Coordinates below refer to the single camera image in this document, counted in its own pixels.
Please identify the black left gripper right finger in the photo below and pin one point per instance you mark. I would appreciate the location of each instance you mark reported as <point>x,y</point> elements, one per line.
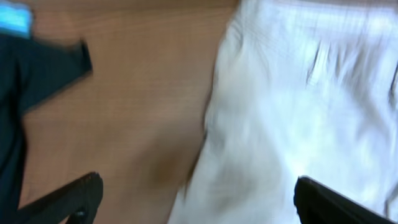
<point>317,204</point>

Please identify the light blue garment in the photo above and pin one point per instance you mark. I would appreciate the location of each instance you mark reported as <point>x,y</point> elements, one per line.
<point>16,19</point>

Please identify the beige shorts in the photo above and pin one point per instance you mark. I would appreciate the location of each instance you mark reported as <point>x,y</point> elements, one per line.
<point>300,88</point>

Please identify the black garment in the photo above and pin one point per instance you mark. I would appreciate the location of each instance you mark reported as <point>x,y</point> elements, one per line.
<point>31,72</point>

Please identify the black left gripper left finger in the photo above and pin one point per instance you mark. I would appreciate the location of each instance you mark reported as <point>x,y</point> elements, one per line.
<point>76,202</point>

